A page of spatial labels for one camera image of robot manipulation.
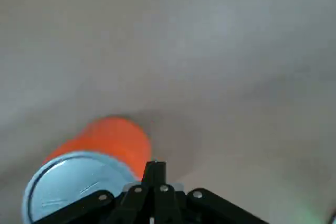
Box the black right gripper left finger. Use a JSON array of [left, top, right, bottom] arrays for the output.
[[39, 161, 156, 224]]

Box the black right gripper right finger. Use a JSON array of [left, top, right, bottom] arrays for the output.
[[154, 160, 269, 224]]

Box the grey round bin lid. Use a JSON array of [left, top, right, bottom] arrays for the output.
[[22, 150, 139, 224]]

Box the orange cylindrical bin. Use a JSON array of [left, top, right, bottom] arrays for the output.
[[39, 115, 153, 183]]

